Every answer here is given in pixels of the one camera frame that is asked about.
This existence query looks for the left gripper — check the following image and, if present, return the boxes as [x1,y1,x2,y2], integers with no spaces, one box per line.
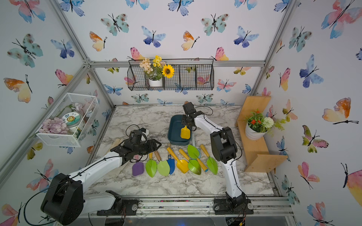
[133,139,163,156]

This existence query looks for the green leaf shovel yellow handle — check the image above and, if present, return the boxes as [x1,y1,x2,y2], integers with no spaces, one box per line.
[145,153,157,178]

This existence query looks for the green shovel wooden handle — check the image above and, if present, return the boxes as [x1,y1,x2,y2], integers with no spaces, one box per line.
[154,151,170,177]

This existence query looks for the purple shovel pink handle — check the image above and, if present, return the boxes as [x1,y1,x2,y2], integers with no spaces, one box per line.
[132,155,144,177]

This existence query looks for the yellow scoop shovel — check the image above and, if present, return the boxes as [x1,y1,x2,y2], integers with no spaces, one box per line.
[167,147,189,174]

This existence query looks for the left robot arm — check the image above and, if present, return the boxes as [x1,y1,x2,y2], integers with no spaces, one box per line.
[41,128,162,226]

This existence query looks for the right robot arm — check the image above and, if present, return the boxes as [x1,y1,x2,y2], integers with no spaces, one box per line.
[182,102,247,206]

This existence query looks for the dark teal storage box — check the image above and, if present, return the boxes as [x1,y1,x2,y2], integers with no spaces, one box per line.
[168,115,191,146]

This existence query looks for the sunflower bouquet white pot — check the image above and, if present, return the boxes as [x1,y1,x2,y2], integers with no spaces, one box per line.
[139,56,175,88]

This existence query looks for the red flower plant white pot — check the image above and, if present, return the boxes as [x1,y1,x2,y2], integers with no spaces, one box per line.
[245,110,287,140]

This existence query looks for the wooden zigzag shelf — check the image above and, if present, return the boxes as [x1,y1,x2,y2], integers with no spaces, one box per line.
[236,96,287,173]

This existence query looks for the round green tin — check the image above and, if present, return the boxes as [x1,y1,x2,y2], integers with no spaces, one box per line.
[62,112,81,127]

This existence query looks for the pink artificial flowers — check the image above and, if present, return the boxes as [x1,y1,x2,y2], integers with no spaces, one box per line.
[39,117,68,134]

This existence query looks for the blue shovel wooden handle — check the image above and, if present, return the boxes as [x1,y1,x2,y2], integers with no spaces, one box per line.
[167,154,175,175]

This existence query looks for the black wire wall basket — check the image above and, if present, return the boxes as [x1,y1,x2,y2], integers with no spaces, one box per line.
[125,58,215,94]

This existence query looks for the green narrow shovel yellow handle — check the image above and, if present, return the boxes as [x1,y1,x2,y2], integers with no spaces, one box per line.
[200,144,218,175]

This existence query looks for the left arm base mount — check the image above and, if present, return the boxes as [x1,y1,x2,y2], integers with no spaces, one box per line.
[97,190,139,217]

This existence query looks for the white wire mesh basket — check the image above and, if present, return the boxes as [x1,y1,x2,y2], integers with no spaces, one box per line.
[35,93,100,147]

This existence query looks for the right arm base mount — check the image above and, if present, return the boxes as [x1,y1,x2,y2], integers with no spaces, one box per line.
[213,194,254,215]

